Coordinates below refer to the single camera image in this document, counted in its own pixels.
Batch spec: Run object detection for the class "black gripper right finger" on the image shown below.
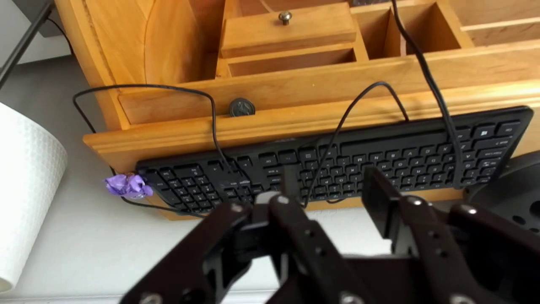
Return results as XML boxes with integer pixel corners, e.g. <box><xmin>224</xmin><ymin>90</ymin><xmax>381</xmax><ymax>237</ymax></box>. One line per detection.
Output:
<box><xmin>361</xmin><ymin>165</ymin><xmax>540</xmax><ymax>304</ymax></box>

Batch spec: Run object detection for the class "dark lamp pole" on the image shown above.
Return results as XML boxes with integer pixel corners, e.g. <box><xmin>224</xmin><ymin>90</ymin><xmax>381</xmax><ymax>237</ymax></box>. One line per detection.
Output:
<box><xmin>0</xmin><ymin>0</ymin><xmax>55</xmax><ymax>89</ymax></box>

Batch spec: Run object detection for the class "small wooden desk drawer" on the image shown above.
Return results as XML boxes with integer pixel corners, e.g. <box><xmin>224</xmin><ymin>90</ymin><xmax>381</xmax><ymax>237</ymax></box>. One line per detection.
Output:
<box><xmin>217</xmin><ymin>1</ymin><xmax>359</xmax><ymax>58</ymax></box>

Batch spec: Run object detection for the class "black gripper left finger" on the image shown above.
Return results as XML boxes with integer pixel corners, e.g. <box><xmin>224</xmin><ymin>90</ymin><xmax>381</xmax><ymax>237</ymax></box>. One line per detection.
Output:
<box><xmin>119</xmin><ymin>165</ymin><xmax>373</xmax><ymax>304</ymax></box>

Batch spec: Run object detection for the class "dark round desk knob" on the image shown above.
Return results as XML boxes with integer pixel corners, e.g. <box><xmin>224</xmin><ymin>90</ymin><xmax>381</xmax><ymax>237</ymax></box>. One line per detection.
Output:
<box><xmin>226</xmin><ymin>95</ymin><xmax>258</xmax><ymax>117</ymax></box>

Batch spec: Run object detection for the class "black keyboard cable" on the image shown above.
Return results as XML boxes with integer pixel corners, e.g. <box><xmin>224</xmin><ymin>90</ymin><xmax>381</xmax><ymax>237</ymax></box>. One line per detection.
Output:
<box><xmin>71</xmin><ymin>0</ymin><xmax>469</xmax><ymax>212</ymax></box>

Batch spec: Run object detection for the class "white lampshade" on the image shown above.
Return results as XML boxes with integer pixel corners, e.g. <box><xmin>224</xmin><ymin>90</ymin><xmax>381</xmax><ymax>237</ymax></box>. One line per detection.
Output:
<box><xmin>0</xmin><ymin>99</ymin><xmax>69</xmax><ymax>293</ymax></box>

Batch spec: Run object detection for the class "black computer keyboard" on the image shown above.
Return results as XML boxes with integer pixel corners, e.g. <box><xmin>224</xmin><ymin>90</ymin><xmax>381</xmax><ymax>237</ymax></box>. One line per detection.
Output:
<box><xmin>133</xmin><ymin>104</ymin><xmax>535</xmax><ymax>215</ymax></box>

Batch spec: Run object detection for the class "purple cable tie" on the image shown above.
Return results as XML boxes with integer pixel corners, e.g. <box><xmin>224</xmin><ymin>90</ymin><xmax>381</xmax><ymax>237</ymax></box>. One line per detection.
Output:
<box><xmin>104</xmin><ymin>171</ymin><xmax>155</xmax><ymax>200</ymax></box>

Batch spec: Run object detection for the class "wooden roll-top desk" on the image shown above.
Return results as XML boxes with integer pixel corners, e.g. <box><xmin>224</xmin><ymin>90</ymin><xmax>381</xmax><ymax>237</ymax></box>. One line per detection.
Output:
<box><xmin>54</xmin><ymin>0</ymin><xmax>540</xmax><ymax>220</ymax></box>

